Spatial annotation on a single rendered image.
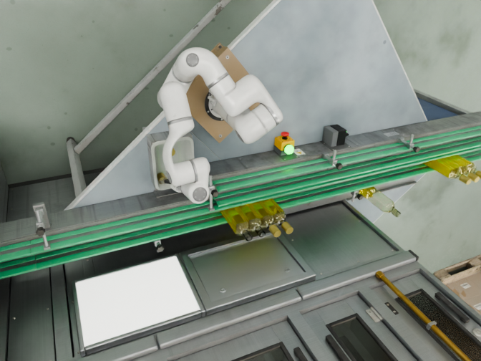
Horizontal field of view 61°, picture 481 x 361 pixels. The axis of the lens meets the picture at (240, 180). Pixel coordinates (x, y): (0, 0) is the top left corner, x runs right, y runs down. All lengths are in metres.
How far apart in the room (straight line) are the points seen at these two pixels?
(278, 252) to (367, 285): 0.38
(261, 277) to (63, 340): 0.74
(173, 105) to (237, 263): 0.73
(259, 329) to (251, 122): 0.73
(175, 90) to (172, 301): 0.76
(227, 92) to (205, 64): 0.11
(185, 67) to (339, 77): 0.90
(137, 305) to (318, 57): 1.28
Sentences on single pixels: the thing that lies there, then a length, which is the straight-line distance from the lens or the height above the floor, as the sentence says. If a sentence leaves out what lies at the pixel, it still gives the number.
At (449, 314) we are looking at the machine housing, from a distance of 1.80.
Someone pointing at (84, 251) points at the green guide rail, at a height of 0.94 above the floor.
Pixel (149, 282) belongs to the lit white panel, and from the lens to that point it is 1.68.
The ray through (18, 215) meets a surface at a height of 0.39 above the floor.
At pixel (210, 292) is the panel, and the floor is 1.24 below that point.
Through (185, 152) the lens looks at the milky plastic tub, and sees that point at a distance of 1.77.
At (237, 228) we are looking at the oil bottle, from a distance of 1.69.
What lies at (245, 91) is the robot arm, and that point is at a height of 1.09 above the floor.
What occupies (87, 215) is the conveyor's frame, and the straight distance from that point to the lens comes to 1.76.
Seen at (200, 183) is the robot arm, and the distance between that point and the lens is 1.37.
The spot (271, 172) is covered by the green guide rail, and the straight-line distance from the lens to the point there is 1.83.
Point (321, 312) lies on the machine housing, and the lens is 1.64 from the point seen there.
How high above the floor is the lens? 2.30
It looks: 51 degrees down
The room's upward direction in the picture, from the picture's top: 140 degrees clockwise
